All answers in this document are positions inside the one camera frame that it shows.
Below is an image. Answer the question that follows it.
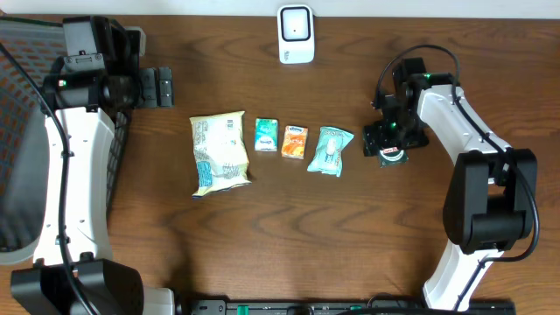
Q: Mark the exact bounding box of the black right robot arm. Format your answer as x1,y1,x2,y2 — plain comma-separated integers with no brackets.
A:
362,58,540,312

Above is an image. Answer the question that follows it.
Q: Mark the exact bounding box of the orange tissue pack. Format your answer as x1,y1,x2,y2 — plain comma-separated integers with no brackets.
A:
281,125,308,159

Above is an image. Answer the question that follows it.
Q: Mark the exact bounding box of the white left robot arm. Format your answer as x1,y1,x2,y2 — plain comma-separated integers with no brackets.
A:
1,16,184,314

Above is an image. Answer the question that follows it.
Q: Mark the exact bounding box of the cream snack bag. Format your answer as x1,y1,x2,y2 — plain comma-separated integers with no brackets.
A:
190,111,251,198

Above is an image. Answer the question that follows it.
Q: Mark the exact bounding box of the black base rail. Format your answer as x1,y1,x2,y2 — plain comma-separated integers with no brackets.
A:
189,298,517,315

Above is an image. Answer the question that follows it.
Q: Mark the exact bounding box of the dark green ointment box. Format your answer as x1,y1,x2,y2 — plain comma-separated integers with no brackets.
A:
378,147,409,168

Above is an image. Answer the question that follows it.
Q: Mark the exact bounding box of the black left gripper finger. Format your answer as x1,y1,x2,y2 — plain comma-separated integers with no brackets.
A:
157,67,174,108
138,68,158,109

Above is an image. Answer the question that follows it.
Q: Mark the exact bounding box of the teal tissue pack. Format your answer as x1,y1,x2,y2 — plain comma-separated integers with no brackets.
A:
254,118,278,151

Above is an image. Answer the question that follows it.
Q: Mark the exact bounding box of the dark grey plastic basket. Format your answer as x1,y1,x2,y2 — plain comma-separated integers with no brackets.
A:
1,36,128,264

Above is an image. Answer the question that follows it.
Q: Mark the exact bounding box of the mint green wipes pack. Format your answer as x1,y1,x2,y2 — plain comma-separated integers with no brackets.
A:
307,126,354,177

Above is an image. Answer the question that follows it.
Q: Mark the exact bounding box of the white barcode scanner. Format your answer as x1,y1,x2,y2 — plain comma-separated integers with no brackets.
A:
276,4,315,65

